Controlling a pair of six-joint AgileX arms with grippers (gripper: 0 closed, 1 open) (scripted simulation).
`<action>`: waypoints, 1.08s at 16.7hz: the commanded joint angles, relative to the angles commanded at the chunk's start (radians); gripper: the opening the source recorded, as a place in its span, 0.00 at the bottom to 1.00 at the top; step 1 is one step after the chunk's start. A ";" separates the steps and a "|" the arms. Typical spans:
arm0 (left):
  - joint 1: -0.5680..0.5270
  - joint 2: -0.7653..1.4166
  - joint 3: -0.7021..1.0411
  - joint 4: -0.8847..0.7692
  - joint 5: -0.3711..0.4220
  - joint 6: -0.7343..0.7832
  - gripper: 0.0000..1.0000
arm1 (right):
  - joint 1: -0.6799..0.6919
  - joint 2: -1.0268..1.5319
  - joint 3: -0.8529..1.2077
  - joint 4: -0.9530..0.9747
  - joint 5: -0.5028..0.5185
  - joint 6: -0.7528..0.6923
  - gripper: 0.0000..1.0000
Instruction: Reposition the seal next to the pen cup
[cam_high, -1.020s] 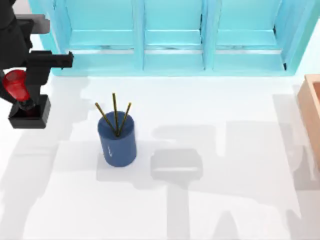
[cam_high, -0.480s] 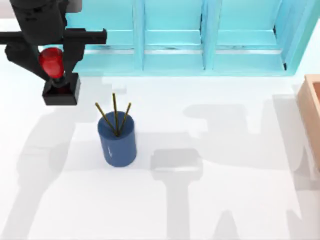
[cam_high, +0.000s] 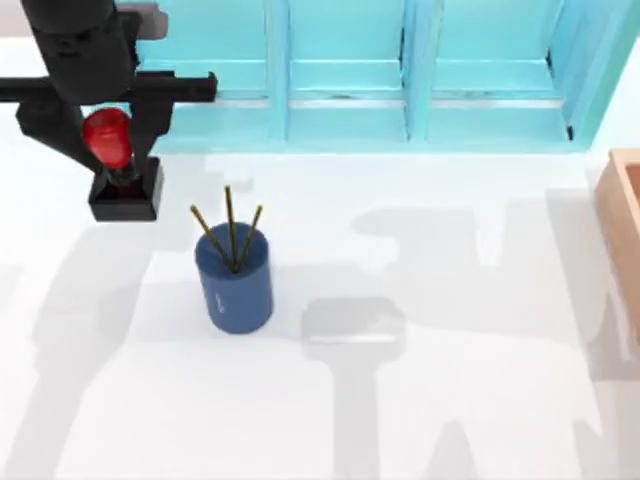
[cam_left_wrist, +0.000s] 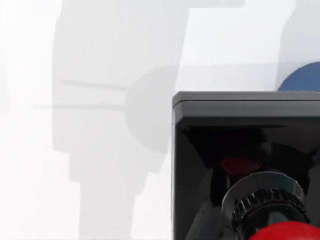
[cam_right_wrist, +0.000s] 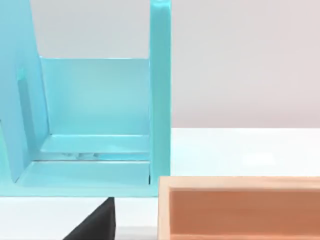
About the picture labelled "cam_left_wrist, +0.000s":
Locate black box with red button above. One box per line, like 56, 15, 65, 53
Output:
171, 90, 320, 240

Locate blue round object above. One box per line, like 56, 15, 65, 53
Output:
276, 61, 320, 93

